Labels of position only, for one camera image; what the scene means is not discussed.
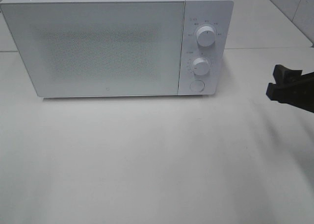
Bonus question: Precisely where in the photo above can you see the white microwave door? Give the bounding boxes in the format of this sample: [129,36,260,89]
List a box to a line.
[1,1,184,98]

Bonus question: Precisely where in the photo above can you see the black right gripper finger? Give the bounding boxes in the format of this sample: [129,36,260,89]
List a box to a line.
[266,83,314,113]
[273,64,314,84]

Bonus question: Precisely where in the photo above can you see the round white door release button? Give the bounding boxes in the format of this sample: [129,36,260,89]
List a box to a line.
[190,80,205,93]

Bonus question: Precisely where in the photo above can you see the white microwave knob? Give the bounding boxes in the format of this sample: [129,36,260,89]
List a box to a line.
[191,57,211,76]
[196,25,216,47]

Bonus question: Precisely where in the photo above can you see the white microwave oven body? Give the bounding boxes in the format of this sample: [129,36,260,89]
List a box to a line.
[0,0,234,96]

